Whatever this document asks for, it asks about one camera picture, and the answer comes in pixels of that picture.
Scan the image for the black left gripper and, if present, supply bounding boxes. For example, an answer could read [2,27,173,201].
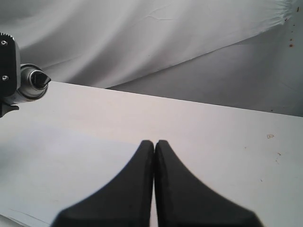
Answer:
[0,33,21,117]

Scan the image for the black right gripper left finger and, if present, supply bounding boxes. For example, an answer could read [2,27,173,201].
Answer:
[55,140,154,227]

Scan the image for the white spray paint can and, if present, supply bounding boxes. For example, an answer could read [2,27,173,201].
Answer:
[3,64,51,105]

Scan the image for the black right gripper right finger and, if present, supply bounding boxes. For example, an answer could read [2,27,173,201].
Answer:
[154,140,261,227]

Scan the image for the white backdrop cloth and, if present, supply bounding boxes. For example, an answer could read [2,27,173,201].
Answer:
[0,0,303,116]

